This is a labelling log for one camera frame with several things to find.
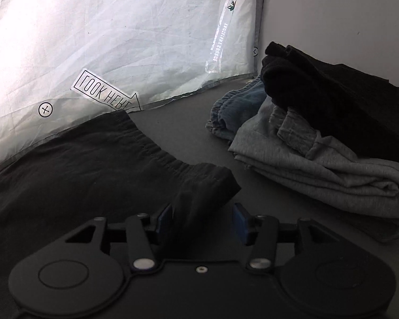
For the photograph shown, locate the faded grey denim garment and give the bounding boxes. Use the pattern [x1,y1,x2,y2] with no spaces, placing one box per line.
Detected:
[277,108,324,160]

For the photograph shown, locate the black elastic waist pants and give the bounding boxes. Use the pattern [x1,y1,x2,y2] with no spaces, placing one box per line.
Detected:
[0,109,243,309]

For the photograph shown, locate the black folded garment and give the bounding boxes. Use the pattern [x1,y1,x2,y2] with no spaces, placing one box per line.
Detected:
[260,41,399,161]

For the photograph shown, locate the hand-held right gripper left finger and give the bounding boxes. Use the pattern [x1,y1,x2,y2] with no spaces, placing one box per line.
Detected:
[65,203,173,272]

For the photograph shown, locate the blue denim garment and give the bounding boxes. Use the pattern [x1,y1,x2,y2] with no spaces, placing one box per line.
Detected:
[205,79,271,141]

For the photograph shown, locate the grey folded garment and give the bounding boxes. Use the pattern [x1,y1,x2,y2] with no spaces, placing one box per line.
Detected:
[228,101,399,244]

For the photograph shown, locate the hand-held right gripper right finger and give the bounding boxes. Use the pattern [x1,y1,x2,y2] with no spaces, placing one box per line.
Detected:
[232,203,337,271]

